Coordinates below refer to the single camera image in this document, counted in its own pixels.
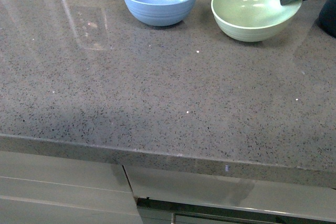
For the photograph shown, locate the green bowl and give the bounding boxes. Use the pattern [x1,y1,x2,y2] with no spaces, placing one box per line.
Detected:
[211,0,302,42]

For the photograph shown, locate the dark blue saucepan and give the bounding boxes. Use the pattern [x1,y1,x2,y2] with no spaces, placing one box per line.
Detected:
[319,0,336,38]

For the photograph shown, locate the grey cabinet door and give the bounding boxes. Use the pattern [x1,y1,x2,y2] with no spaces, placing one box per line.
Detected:
[124,166,335,223]

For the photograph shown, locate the grey cabinet drawer front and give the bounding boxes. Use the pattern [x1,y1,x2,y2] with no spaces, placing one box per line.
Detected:
[1,151,142,223]

